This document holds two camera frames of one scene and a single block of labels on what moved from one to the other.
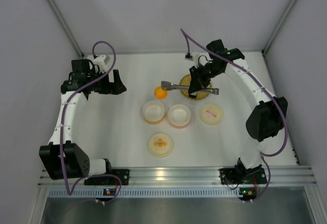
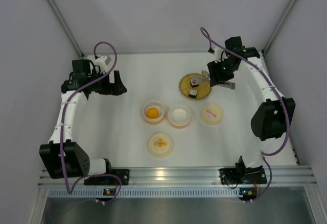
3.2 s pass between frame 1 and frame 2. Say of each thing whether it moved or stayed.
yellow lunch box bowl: stayed
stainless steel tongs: moved
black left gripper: stayed
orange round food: moved
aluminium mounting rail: stayed
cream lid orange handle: stayed
